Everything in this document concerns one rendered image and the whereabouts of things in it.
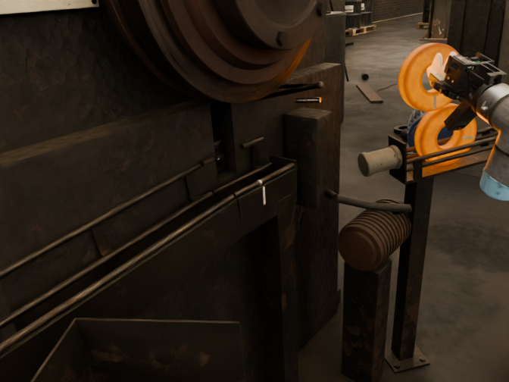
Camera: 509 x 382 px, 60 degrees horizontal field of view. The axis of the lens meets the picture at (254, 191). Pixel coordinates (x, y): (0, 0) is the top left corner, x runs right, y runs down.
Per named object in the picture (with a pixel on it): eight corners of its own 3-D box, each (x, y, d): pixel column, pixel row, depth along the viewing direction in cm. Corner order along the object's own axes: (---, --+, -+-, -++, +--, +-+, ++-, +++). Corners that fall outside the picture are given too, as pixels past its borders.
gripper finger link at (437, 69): (435, 45, 100) (459, 60, 93) (428, 69, 104) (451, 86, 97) (423, 45, 100) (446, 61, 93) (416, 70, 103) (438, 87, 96)
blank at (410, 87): (396, 48, 101) (404, 49, 98) (456, 37, 103) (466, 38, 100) (398, 114, 107) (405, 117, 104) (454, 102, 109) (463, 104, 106)
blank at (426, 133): (407, 161, 113) (414, 165, 110) (422, 101, 107) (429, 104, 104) (459, 162, 116) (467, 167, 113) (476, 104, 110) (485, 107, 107)
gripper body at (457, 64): (477, 50, 93) (517, 73, 84) (465, 88, 98) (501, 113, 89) (445, 54, 91) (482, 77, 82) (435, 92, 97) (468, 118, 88)
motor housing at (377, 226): (331, 377, 132) (333, 220, 109) (366, 336, 146) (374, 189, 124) (370, 400, 124) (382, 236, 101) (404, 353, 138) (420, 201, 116)
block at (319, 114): (283, 201, 115) (279, 112, 105) (301, 191, 121) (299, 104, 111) (317, 212, 109) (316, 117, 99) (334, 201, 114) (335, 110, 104)
